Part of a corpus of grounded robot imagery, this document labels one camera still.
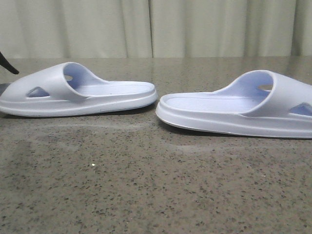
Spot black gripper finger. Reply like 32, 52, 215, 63
0, 52, 19, 75

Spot light blue slipper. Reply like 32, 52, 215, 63
156, 70, 312, 138
0, 62, 157, 117

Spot beige pleated curtain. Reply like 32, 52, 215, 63
0, 0, 312, 59

